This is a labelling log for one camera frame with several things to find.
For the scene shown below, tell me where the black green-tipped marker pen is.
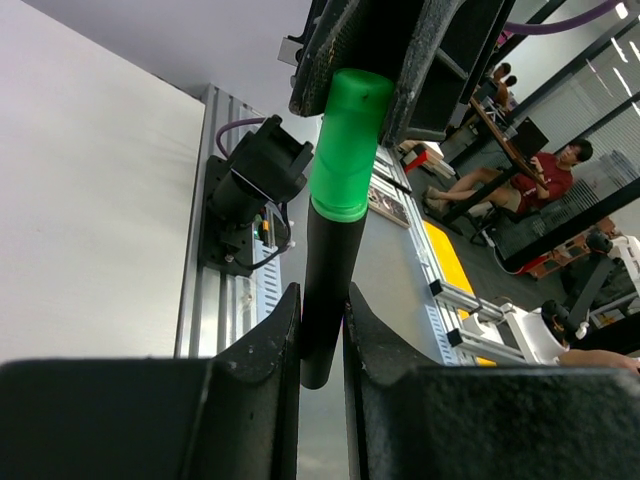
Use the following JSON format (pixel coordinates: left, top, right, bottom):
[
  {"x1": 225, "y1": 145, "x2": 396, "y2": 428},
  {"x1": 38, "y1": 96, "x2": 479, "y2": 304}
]
[{"x1": 300, "y1": 205, "x2": 366, "y2": 390}]

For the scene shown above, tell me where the smartphone in patterned case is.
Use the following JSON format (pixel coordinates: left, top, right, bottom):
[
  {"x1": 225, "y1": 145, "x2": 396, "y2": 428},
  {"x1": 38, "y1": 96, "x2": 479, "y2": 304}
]
[{"x1": 368, "y1": 188, "x2": 410, "y2": 229}]

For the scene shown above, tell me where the yellow floor mat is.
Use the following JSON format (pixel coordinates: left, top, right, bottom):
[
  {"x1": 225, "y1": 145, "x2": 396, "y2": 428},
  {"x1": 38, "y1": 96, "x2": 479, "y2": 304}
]
[{"x1": 423, "y1": 221, "x2": 474, "y2": 365}]

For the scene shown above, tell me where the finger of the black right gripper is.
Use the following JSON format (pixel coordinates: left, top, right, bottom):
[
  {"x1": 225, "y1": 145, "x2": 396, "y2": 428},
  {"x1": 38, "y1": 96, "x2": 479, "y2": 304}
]
[
  {"x1": 379, "y1": 1, "x2": 514, "y2": 146},
  {"x1": 289, "y1": 0, "x2": 424, "y2": 117}
]

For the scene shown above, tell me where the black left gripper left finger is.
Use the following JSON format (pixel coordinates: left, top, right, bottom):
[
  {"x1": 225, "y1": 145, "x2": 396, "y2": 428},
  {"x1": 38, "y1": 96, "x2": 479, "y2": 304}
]
[{"x1": 1, "y1": 284, "x2": 301, "y2": 479}]

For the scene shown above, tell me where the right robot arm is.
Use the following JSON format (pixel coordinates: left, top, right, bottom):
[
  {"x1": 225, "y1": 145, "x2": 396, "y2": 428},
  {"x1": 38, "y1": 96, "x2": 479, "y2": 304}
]
[{"x1": 203, "y1": 1, "x2": 513, "y2": 271}]

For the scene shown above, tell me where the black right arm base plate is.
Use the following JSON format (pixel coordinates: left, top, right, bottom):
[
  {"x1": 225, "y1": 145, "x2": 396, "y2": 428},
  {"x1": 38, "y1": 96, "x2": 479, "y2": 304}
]
[{"x1": 198, "y1": 155, "x2": 264, "y2": 277}]

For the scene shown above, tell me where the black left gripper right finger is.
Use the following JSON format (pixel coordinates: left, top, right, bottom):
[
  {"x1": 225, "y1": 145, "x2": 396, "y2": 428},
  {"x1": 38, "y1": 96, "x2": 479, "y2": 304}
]
[{"x1": 343, "y1": 286, "x2": 639, "y2": 479}]

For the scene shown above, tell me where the green pen cap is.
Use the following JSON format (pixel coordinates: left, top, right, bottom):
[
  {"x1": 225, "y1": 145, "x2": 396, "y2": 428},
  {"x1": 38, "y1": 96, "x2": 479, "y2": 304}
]
[{"x1": 309, "y1": 69, "x2": 394, "y2": 223}]

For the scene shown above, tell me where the white slotted cable duct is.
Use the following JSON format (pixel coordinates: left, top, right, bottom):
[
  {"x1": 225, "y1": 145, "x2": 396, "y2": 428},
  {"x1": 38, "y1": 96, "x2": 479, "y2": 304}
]
[{"x1": 249, "y1": 234, "x2": 286, "y2": 331}]

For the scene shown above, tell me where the seated person in red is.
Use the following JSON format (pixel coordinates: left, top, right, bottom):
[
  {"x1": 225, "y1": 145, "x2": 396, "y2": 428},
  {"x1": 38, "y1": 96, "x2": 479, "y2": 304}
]
[{"x1": 423, "y1": 138, "x2": 593, "y2": 215}]

